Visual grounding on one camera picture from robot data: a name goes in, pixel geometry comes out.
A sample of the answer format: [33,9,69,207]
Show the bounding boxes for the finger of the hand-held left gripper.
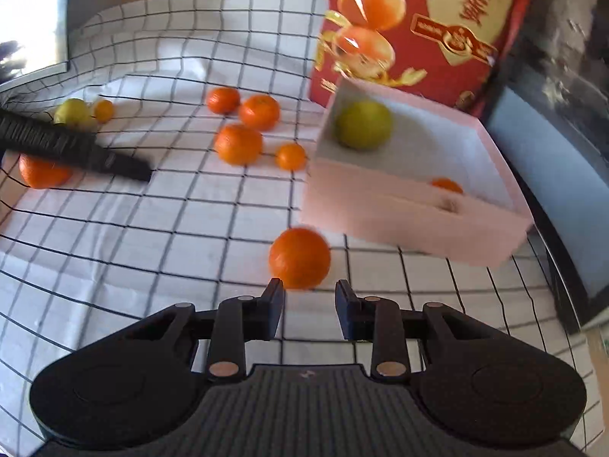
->
[94,142,154,183]

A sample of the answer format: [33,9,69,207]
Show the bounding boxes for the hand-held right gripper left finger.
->
[119,277,286,380]

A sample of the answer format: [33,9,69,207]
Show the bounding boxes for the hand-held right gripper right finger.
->
[334,280,504,380]

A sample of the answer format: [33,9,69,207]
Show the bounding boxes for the yellow-green citrus fruit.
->
[334,100,395,152]
[54,98,98,130]

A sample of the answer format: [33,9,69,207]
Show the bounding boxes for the pink cardboard box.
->
[302,77,536,268]

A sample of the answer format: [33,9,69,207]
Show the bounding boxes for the white black checked cloth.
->
[0,0,591,457]

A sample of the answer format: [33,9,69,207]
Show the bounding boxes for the dark laptop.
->
[0,0,71,87]

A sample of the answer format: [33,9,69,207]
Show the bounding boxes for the black framed grey panel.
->
[480,69,609,329]

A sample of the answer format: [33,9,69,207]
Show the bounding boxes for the red printed gift box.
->
[308,0,540,117]

